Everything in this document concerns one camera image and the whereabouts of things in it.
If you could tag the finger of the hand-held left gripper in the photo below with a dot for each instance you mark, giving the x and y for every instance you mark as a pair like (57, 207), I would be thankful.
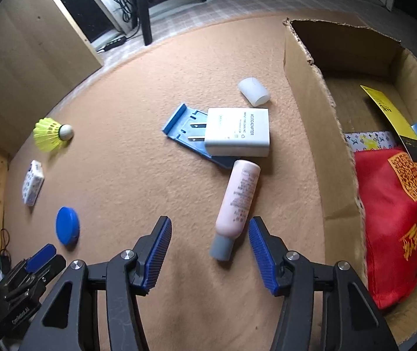
(53, 267)
(42, 253)

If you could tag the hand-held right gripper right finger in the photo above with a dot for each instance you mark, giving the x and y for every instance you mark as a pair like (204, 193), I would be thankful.
(263, 256)

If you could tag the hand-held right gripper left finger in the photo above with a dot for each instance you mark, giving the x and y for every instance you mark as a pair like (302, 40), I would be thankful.
(157, 252)

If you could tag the blue round lid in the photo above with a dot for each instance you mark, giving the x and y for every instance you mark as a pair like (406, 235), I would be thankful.
(65, 225)

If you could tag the pink bottle with grey cap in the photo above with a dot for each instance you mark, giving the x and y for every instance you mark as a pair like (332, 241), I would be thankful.
(237, 197)

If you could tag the patterned white tissue pack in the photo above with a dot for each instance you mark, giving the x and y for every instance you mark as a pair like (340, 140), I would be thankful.
(32, 182)
(369, 140)

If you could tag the yellow shuttlecock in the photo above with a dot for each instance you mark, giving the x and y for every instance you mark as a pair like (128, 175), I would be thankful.
(47, 135)

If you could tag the red cloth bag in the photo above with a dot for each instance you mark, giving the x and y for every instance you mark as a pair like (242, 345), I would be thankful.
(384, 226)

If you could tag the cardboard box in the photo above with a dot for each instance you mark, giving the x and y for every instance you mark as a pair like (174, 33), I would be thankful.
(322, 146)

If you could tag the white power adapter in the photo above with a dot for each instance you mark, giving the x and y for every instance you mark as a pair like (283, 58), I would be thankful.
(236, 131)

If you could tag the blue plastic tray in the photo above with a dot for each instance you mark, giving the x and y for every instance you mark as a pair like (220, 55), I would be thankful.
(179, 124)

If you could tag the yellow and black card box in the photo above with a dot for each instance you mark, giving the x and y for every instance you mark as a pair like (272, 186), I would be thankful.
(388, 113)

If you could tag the small white cap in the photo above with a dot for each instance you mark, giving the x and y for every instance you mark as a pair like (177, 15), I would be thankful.
(254, 91)

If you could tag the large wooden board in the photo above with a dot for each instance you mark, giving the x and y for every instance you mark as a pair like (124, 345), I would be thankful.
(29, 44)

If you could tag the black power strip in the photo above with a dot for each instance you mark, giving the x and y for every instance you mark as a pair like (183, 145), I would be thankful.
(115, 42)

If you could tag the black tripod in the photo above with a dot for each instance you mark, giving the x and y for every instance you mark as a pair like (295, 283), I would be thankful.
(144, 18)

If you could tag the checked cloth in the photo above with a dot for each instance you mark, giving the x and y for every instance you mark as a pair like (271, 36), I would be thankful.
(230, 0)

